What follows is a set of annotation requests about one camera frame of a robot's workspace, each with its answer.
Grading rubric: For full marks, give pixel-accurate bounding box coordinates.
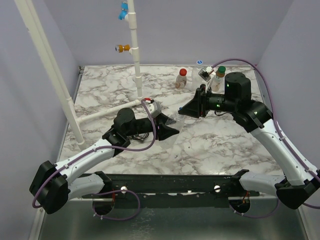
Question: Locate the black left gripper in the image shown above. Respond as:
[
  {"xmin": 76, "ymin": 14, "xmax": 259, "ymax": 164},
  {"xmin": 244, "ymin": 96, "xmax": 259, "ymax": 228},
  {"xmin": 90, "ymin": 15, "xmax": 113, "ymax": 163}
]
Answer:
[{"xmin": 126, "ymin": 112, "xmax": 180, "ymax": 141}]

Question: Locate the clear plastic bottle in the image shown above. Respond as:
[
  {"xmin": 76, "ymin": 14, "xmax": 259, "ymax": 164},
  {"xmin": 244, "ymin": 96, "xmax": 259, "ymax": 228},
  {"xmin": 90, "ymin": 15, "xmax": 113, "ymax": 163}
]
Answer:
[{"xmin": 191, "ymin": 63, "xmax": 203, "ymax": 90}]

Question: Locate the clear bottle red label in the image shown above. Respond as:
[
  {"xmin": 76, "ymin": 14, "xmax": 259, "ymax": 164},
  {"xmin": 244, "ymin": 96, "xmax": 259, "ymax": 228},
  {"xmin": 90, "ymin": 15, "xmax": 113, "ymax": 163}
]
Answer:
[{"xmin": 175, "ymin": 74, "xmax": 187, "ymax": 89}]

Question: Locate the clear bottle green white label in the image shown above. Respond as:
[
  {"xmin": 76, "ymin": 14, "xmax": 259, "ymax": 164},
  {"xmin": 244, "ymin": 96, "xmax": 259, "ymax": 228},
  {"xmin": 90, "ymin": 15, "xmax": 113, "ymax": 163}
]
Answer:
[{"xmin": 211, "ymin": 70, "xmax": 226, "ymax": 92}]

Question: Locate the red bottle cap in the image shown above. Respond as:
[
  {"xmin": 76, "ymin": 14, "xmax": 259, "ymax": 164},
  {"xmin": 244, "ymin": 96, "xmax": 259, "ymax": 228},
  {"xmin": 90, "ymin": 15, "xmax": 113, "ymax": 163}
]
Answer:
[{"xmin": 179, "ymin": 68, "xmax": 187, "ymax": 77}]

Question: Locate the green bottle cap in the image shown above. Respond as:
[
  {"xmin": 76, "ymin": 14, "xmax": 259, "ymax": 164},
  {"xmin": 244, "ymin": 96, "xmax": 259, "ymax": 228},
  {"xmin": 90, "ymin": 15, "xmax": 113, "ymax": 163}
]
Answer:
[{"xmin": 217, "ymin": 66, "xmax": 226, "ymax": 74}]

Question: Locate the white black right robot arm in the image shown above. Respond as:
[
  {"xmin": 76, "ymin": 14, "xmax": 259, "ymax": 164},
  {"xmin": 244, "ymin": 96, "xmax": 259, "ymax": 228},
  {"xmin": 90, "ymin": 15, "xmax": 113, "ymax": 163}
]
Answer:
[{"xmin": 178, "ymin": 72, "xmax": 320, "ymax": 210}]

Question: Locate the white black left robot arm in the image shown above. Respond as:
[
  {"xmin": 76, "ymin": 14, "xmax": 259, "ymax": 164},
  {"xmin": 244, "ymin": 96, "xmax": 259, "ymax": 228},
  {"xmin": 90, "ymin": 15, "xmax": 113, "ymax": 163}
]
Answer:
[{"xmin": 29, "ymin": 108, "xmax": 180, "ymax": 214}]

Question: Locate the orange pipe nozzle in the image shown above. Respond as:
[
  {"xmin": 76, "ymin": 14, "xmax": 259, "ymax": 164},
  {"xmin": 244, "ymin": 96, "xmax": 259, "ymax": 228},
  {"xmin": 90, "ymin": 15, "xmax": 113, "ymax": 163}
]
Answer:
[{"xmin": 115, "ymin": 44, "xmax": 131, "ymax": 53}]

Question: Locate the blue pipe valve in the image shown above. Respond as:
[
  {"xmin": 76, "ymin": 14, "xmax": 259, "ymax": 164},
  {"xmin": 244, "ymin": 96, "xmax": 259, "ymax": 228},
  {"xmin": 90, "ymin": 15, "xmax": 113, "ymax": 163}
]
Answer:
[{"xmin": 118, "ymin": 0, "xmax": 129, "ymax": 20}]

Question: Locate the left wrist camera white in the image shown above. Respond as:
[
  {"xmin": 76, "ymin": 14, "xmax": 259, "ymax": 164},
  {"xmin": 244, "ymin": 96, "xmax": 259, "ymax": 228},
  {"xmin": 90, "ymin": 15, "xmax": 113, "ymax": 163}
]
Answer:
[{"xmin": 143, "ymin": 98, "xmax": 162, "ymax": 119}]

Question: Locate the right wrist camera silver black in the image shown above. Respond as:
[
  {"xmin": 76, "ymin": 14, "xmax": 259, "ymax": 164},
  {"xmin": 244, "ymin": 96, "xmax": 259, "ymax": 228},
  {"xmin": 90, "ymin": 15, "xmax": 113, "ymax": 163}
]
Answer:
[{"xmin": 198, "ymin": 66, "xmax": 216, "ymax": 92}]

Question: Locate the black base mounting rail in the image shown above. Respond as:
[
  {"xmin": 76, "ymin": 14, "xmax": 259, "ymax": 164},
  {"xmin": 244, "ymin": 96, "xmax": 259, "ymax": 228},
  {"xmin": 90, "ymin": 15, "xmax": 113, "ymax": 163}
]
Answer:
[{"xmin": 84, "ymin": 171, "xmax": 259, "ymax": 209}]

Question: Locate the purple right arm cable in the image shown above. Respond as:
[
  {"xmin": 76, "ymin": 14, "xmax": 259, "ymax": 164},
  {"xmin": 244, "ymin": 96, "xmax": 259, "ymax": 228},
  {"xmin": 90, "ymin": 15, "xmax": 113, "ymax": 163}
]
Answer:
[{"xmin": 211, "ymin": 58, "xmax": 320, "ymax": 210}]

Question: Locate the aluminium extrusion rail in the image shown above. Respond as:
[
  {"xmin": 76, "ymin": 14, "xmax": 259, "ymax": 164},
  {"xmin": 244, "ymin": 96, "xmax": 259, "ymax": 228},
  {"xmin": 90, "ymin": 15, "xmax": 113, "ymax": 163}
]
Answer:
[{"xmin": 27, "ymin": 66, "xmax": 85, "ymax": 240}]

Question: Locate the white pvc pipe frame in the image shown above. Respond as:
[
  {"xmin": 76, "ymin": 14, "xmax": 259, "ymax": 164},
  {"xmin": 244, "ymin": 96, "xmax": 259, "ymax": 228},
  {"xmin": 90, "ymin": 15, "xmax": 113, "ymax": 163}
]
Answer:
[{"xmin": 14, "ymin": 0, "xmax": 145, "ymax": 150}]

